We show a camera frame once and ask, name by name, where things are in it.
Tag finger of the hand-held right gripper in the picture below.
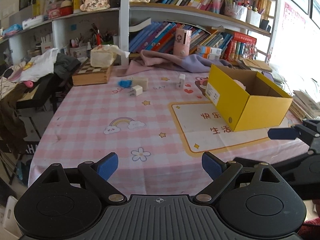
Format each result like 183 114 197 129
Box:
232 154 313 178
267 119 320 155

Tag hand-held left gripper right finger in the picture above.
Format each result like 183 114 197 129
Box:
192 151 292 204

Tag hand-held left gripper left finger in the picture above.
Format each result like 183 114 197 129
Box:
34 152 128 204

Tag yellow cardboard box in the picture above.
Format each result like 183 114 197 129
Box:
205 64 293 132

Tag pink plush pig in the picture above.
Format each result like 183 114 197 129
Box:
233 79 247 91

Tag small white charger plug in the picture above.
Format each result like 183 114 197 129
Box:
128 85 143 97

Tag beige charger block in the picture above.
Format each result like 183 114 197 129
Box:
132 77 149 91

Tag person's right forearm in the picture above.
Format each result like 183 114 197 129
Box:
299 199 320 240

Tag pile of books and papers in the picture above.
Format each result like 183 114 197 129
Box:
270 65 320 120

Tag pink checkered tablecloth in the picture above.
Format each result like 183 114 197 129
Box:
27 65 320 195

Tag black smartphone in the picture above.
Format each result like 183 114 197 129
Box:
261 71 275 83

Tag brown kraft notebooks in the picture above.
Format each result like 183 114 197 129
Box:
237 58 273 72

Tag colourful figure display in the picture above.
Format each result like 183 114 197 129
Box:
241 42 258 60

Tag wooden chess box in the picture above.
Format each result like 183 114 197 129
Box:
72 57 113 86

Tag black bench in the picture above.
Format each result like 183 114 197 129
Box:
15 72 73 110

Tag red book set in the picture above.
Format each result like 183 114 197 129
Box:
222 32 257 61

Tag lilac cloth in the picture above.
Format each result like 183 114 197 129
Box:
181 54 233 73

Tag orange blue white carton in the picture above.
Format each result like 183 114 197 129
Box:
196 52 220 60
197 45 222 55

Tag beige tissue pack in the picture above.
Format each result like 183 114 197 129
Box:
90 44 130 67

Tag small black box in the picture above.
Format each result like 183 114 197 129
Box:
259 19 272 32

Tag dark grey garment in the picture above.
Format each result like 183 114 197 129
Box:
54 52 82 79

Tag pink cloth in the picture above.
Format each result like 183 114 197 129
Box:
117 49 188 77

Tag white storage box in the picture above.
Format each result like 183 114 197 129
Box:
246 6 262 27

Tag white pen box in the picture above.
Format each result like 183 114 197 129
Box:
69 39 88 57

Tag white printed shirt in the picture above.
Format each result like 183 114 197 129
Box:
7 47 59 83

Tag row of yellow books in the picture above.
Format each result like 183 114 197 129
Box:
257 0 272 20

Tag pink tall box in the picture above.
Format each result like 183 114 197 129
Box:
174 28 192 56

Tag cup of brushes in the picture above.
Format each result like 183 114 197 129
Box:
90 24 115 47

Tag clear pen holder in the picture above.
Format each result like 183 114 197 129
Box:
224 0 248 22

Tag row of blue books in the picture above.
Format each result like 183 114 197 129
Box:
129 21 234 55

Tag white bookshelf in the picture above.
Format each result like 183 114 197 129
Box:
0 0 279 68

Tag pink tin box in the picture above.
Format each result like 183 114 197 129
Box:
47 7 62 20

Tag long white box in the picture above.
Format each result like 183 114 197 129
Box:
22 15 44 30

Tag red jar with cream lid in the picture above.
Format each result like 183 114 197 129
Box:
59 0 73 16

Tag light blue pack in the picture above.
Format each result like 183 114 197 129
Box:
2 24 23 37

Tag black framed picture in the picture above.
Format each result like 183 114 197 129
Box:
19 0 37 12

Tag pink wall poster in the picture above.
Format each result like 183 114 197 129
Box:
282 2 307 33

